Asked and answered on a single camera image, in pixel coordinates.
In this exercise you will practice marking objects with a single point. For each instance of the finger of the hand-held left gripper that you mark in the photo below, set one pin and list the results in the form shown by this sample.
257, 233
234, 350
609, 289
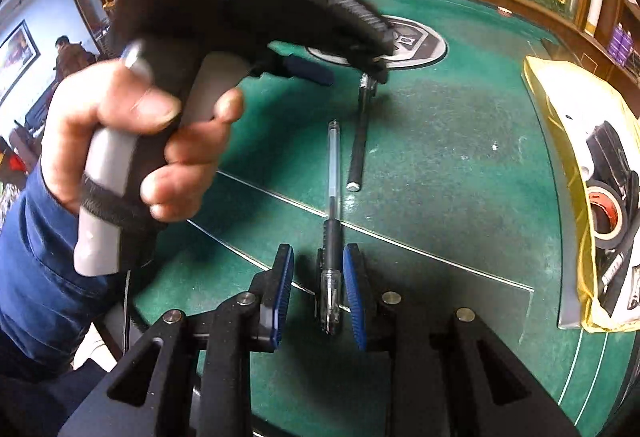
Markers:
305, 67
362, 24

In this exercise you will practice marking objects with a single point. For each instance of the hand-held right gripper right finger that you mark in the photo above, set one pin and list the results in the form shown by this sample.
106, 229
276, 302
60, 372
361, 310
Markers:
355, 297

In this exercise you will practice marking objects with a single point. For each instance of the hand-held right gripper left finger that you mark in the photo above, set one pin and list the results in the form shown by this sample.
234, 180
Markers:
280, 297

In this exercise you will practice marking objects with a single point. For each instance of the clear pen black grip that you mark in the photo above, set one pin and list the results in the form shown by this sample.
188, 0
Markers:
331, 237

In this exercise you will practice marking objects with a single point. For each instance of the gold foil lined box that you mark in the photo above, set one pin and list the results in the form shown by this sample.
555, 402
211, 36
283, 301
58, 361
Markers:
542, 82

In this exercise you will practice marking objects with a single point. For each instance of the black electrical tape roll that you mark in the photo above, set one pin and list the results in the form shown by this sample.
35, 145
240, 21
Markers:
606, 191

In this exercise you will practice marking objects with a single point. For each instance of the person's left forearm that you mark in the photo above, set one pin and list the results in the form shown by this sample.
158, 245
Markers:
45, 267

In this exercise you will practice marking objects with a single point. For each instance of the person's left hand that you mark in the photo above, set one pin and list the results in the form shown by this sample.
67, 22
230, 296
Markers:
100, 117

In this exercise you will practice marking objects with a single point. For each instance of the round grey control panel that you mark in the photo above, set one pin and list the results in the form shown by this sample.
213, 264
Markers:
425, 44

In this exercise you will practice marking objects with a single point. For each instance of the purple spray can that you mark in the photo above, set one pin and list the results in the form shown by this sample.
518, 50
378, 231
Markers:
629, 49
619, 44

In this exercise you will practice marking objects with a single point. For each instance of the black cooling fan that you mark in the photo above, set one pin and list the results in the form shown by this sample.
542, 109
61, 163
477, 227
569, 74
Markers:
607, 152

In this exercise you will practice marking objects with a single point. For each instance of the framed wall picture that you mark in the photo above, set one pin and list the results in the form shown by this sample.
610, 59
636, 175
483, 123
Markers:
17, 59

